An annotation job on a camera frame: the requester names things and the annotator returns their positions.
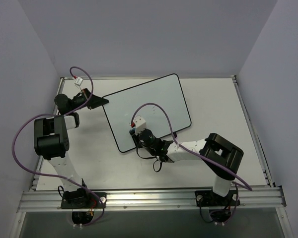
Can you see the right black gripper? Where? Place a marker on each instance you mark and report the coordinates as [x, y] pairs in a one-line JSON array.
[[134, 140]]

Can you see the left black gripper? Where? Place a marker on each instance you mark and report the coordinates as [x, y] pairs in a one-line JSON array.
[[90, 98]]

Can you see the white whiteboard black frame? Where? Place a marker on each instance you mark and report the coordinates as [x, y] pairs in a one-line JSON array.
[[160, 102]]

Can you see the blue whiteboard eraser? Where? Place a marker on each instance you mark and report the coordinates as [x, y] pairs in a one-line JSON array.
[[132, 132]]

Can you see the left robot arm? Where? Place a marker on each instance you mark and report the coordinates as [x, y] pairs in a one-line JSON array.
[[51, 140]]

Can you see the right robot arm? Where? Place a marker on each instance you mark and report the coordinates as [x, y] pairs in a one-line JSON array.
[[220, 155]]

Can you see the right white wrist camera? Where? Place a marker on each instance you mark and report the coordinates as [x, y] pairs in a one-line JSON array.
[[138, 124]]

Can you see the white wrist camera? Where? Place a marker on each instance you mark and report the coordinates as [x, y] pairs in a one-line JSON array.
[[78, 81], [138, 124]]

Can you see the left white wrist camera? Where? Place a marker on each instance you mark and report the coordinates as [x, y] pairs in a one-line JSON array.
[[78, 81]]

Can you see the aluminium front rail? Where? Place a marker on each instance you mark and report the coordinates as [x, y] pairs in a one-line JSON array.
[[149, 200]]

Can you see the back aluminium rail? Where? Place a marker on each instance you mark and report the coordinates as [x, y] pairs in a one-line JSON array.
[[155, 77]]

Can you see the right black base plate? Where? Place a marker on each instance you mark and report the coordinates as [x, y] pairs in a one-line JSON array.
[[207, 198]]

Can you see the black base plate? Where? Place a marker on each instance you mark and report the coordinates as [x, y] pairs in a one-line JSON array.
[[207, 198], [80, 199]]

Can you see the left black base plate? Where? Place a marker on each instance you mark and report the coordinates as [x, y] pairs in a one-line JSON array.
[[80, 199]]

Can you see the right aluminium side rail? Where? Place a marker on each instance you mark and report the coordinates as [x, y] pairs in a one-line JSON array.
[[256, 141]]

